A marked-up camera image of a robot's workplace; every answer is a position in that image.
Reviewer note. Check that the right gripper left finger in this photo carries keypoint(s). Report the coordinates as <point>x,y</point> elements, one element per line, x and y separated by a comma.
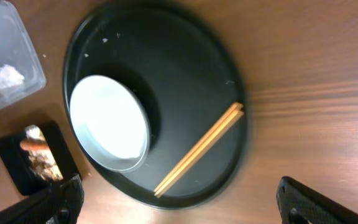
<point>60,202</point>

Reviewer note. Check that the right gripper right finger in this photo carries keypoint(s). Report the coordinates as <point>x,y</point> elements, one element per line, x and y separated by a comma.
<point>298,203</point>

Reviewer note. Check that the rice and peanut scraps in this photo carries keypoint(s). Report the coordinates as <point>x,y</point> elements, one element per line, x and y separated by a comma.
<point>43,164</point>

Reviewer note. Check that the orange carrot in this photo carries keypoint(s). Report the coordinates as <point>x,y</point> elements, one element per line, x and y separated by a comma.
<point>33,145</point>

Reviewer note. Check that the grey-white plate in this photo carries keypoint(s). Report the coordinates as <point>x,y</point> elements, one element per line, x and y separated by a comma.
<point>110,123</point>

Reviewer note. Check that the wooden chopstick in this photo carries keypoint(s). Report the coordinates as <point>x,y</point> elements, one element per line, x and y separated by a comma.
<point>199,152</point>
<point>234,106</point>

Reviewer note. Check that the white tissue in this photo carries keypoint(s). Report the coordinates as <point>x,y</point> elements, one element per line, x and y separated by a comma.
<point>10,77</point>

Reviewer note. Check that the black rectangular tray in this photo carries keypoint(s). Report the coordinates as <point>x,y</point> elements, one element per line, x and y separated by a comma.
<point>17,162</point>

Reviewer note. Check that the clear plastic bin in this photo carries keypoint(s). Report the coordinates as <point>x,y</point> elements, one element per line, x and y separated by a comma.
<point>17,50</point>

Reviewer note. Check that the round black serving tray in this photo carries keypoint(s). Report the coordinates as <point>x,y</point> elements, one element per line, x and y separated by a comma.
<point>185,80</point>

